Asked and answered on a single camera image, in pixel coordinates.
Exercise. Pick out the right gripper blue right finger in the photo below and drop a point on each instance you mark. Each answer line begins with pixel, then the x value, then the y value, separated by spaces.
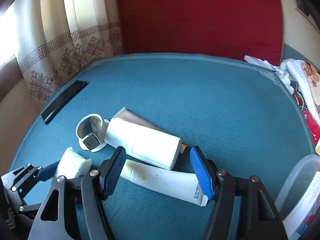
pixel 206 173

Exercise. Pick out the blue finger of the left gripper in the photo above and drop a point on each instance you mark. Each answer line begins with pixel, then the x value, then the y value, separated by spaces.
pixel 47 172

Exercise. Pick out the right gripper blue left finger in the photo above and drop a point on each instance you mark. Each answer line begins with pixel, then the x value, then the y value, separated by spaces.
pixel 110 173

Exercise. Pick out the white printed sachet pack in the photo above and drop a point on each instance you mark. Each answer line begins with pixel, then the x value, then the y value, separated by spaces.
pixel 72 165

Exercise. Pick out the white cream tube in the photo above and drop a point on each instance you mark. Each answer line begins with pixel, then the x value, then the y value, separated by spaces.
pixel 179 185

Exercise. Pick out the white rectangular bottle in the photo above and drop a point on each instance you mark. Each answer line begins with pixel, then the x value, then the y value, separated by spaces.
pixel 146 144

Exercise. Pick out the white round jar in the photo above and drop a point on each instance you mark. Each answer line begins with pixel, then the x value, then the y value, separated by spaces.
pixel 91 131

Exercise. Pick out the beige cosmetic tube silver cap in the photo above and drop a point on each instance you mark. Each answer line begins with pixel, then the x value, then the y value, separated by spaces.
pixel 126 115

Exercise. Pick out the clear plastic bowl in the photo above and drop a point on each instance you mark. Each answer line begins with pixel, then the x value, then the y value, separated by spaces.
pixel 292 191

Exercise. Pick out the blue white medicine box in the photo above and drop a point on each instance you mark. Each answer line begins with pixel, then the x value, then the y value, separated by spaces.
pixel 300 212

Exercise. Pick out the teal woven table mat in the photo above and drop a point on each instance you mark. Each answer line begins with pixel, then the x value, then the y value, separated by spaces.
pixel 239 114

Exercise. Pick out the black flat remote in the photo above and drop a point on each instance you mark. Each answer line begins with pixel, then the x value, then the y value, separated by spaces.
pixel 61 100

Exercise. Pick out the white bedside table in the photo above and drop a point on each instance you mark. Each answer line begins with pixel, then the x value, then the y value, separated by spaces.
pixel 259 62

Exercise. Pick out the crumpled white tissue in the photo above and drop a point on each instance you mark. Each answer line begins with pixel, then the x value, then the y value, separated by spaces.
pixel 287 79

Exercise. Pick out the floral white quilt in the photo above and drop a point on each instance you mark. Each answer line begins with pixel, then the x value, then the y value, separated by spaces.
pixel 294 67

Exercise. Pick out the patterned beige curtain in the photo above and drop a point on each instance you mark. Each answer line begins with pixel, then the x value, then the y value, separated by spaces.
pixel 53 40

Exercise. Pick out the red upholstered headboard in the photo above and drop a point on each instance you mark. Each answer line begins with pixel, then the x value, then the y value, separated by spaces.
pixel 224 28

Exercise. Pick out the framed wall picture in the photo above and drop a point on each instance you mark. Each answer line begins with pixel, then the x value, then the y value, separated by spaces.
pixel 305 11

